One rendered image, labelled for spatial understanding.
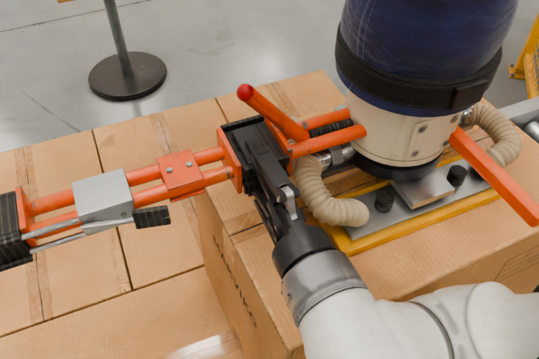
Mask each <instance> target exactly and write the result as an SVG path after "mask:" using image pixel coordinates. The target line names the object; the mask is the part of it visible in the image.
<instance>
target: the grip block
mask: <svg viewBox="0 0 539 359"><path fill-rule="evenodd" d="M248 126H251V127H252V128H253V130H254V132H255V133H256V135H257V137H258V138H259V140H260V142H261V144H262V146H263V147H264V148H266V147H270V149H271V150H272V152H273V153H274V155H275V156H276V158H277V159H278V162H279V163H280V164H281V166H282V168H283V169H284V171H285V172H286V174H287V175H288V177H289V178H290V177H291V168H292V155H293V149H292V147H291V146H290V145H289V143H288V142H287V140H286V138H285V136H284V135H283V134H282V132H281V131H280V129H279V128H278V127H276V126H275V125H273V124H272V123H271V122H270V121H269V120H267V119H266V118H265V121H264V117H263V116H262V115H255V116H252V117H249V118H246V119H241V120H238V121H234V122H231V123H227V124H223V125H220V127H219V128H217V146H218V145H221V147H222V149H223V152H224V155H225V158H224V159H222V160H221V162H222V164H223V165H226V164H228V163H230V164H231V166H232V168H233V172H234V178H233V179H231V181H232V183H233V186H234V187H235V189H236V191H237V194H240V193H242V186H243V189H244V193H245V194H249V193H252V192H255V191H259V190H262V189H263V188H262V186H261V183H260V181H259V179H258V177H257V174H256V172H255V171H254V169H253V165H248V164H247V163H246V161H245V158H244V156H243V155H242V153H241V150H240V148H239V147H238V145H237V143H236V141H235V139H234V137H233V135H232V131H234V130H237V129H240V128H243V127H248Z"/></svg>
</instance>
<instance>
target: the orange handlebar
mask: <svg viewBox="0 0 539 359"><path fill-rule="evenodd" d="M350 117H351V115H350V111H349V108H348V107H347V108H343V109H341V110H337V111H333V112H330V113H327V114H324V115H320V116H316V117H313V118H310V119H306V120H303V121H300V122H297V124H299V125H300V126H301V127H303V128H304V129H305V130H306V131H308V132H309V131H310V130H314V129H315V128H316V129H317V128H318V127H324V126H325V125H326V126H327V125H328V124H332V123H336V122H338V121H342V120H345V119H349V118H350ZM365 136H367V131H366V129H365V128H364V126H363V125H361V124H356V125H354V126H351V127H346V128H343V129H341V130H337V131H333V132H331V133H327V134H325V135H320V136H317V137H314V138H312V139H307V140H304V141H302V142H298V143H294V144H291V145H290V146H291V147H292V149H293V155H292V159H297V158H299V157H303V156H305V155H309V154H312V153H315V152H318V151H322V150H325V149H327V148H330V147H335V146H338V145H340V144H343V143H348V142H350V141H353V140H356V139H360V138H363V137H365ZM448 142H449V143H450V144H451V145H452V146H453V147H454V148H455V149H456V150H457V151H458V152H459V153H460V154H461V155H462V156H463V157H464V159H465V160H466V161H467V162H468V163H469V164H470V165H471V166H472V167H473V168H474V169H475V170H476V171H477V172H478V173H479V174H480V175H481V176H482V177H483V178H484V179H485V180H486V182H487V183H488V184H489V185H490V186H491V187H492V188H493V189H494V190H495V191H496V192H497V193H498V194H499V195H500V196H501V197H502V198H503V199H504V200H505V201H506V202H507V203H508V204H509V206H510V207H511V208H512V209H513V210H514V211H515V212H516V213H517V214H518V215H519V216H520V217H521V218H522V219H523V220H524V221H525V222H526V223H527V224H528V225H529V226H530V227H532V228H534V227H536V226H539V204H538V203H537V202H536V201H535V200H534V199H533V198H531V197H530V196H529V195H528V194H527V193H526V192H525V191H524V190H523V189H522V188H521V187H520V186H519V185H518V184H517V183H516V182H515V181H514V180H513V179H512V178H511V177H510V176H509V175H508V174H507V173H506V172H505V171H504V170H503V169H502V168H501V167H500V166H499V165H498V164H497V163H496V162H495V161H494V160H493V159H492V158H491V157H490V156H489V155H488V154H487V153H486V152H485V151H483V150H482V149H481V148H480V147H479V146H478V145H477V144H476V143H475V142H474V141H473V140H472V139H471V138H470V137H469V136H468V135H467V134H466V133H465V132H464V131H463V130H462V129H461V128H460V127H459V126H458V125H457V128H456V131H454V132H453V133H451V134H450V137H449V139H448ZM224 158H225V155H224V152H223V149H222V147H221V145H218V146H215V147H210V148H207V149H204V150H201V151H196V152H193V153H192V152H191V149H187V150H183V151H179V152H176V153H173V154H170V155H165V156H162V157H160V158H156V162H157V163H155V164H153V165H149V166H147V167H142V168H139V169H136V170H133V171H128V172H125V175H126V177H127V180H128V184H129V187H130V188H131V187H134V186H137V185H140V184H145V183H147V182H150V181H153V180H158V179H160V178H161V179H162V182H163V184H160V185H157V186H155V187H152V188H147V189H144V190H142V191H138V192H134V193H132V197H133V199H134V205H135V206H134V208H135V209H137V208H142V207H145V206H148V205H150V204H154V203H157V202H160V201H163V200H167V199H169V200H170V203H174V202H177V201H179V200H183V199H186V198H189V197H192V196H196V195H199V194H201V193H204V192H205V187H208V186H211V185H214V184H218V183H220V182H224V181H226V180H231V179H233V178H234V172H233V168H232V166H231V164H230V163H228V164H226V165H223V166H220V167H215V168H213V169H209V170H207V171H203V172H201V170H200V168H199V167H200V166H203V165H206V164H209V163H213V162H217V161H219V160H222V159H224ZM73 204H75V200H74V196H73V191H72V188H71V189H67V190H65V191H61V192H57V193H54V194H51V195H48V196H44V197H40V198H38V199H34V200H30V201H27V202H26V207H27V210H28V212H29V214H30V217H34V216H38V215H42V214H44V213H47V212H52V211H54V210H58V209H60V208H65V207H68V206H71V205H73ZM75 217H78V214H77V210H76V211H73V212H68V213H66V214H63V215H60V216H56V217H53V218H50V219H47V220H43V221H39V222H37V223H34V224H30V225H29V227H30V232H31V231H34V230H36V229H39V228H44V227H46V226H49V225H52V224H57V223H59V222H62V221H65V220H69V219H72V218H75ZM81 224H82V222H81V221H80V220H79V223H78V224H73V225H71V226H68V227H65V228H60V229H58V230H55V231H53V232H48V233H45V234H42V235H40V236H35V237H32V240H33V241H36V240H41V239H43V238H46V237H48V236H53V235H56V234H59V233H61V232H66V231H69V230H71V229H74V228H78V227H81Z"/></svg>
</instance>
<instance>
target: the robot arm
mask: <svg viewBox="0 0 539 359"><path fill-rule="evenodd" d="M232 135H233V137H234V139H235V141H236V143H237V145H238V147H239V148H240V150H241V153H242V155H243V156H244V158H245V161H246V163H247V164H248V165H253V169H254V171H255V172H256V174H257V177H258V179H259V181H260V183H261V186H262V188H263V189H262V190H259V191H255V192H252V193H249V194H248V196H249V197H250V196H254V197H255V198H256V199H255V200H253V203H254V205H255V206H256V208H257V210H258V212H259V214H260V216H261V219H262V221H263V223H264V225H265V227H266V229H267V231H268V233H269V235H270V237H271V239H272V241H273V242H274V246H275V247H274V250H273V252H272V261H273V263H274V266H275V268H276V269H277V271H278V274H279V276H280V277H281V279H282V281H281V283H282V291H281V294H282V295H283V297H284V299H285V301H286V303H287V307H288V308H289V310H290V313H291V315H292V317H293V319H294V323H295V325H296V327H297V328H298V330H299V332H300V334H301V336H302V341H303V344H304V351H305V356H306V359H537V358H538V357H539V292H534V293H526V294H515V293H513V292H512V291H511V290H510V289H509V288H507V287H506V286H504V285H502V284H500V283H497V282H493V281H489V282H484V283H478V284H460V285H454V286H449V287H445V288H440V289H437V290H436V291H434V292H431V293H429V294H425V295H422V296H418V297H415V298H413V299H411V300H409V301H404V302H393V301H386V300H376V299H375V298H374V297H373V296H372V294H371V293H370V291H369V290H368V287H367V285H366V283H365V282H364V281H363V280H362V278H361V277H360V275H359V274H358V272H357V270H356V269H355V267H354V265H353V264H352V263H351V260H350V259H349V257H348V255H347V254H346V253H344V252H342V251H339V250H337V249H336V247H335V246H334V244H333V242H332V241H331V239H330V237H329V236H328V234H327V233H326V231H325V230H324V229H323V228H320V227H318V226H312V225H309V224H306V218H305V215H304V213H303V211H302V210H301V209H300V208H299V207H298V205H297V203H296V201H295V199H296V198H298V197H300V191H299V190H298V188H297V187H296V186H295V185H294V184H293V183H292V182H291V181H290V178H289V177H288V175H287V174H286V172H285V171H284V169H283V168H282V166H281V164H280V163H279V162H278V159H277V158H276V156H275V155H274V153H273V152H272V150H271V149H270V147H266V148H264V147H263V146H262V144H261V142H260V140H259V138H258V137H257V135H256V133H255V132H254V130H253V128H252V127H251V126H248V127H243V128H240V129H237V130H234V131H232Z"/></svg>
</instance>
